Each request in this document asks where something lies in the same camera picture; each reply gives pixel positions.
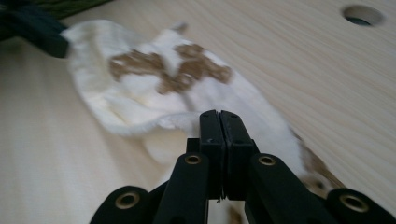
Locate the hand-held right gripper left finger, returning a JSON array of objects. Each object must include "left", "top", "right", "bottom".
[{"left": 186, "top": 109, "right": 227, "bottom": 200}]

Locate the white cloth with brown print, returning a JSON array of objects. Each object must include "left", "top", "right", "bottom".
[{"left": 60, "top": 19, "right": 347, "bottom": 224}]

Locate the green woven basket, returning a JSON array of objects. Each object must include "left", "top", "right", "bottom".
[{"left": 0, "top": 0, "right": 114, "bottom": 21}]

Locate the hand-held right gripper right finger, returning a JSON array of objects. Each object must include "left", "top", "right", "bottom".
[{"left": 219, "top": 110, "right": 260, "bottom": 202}]

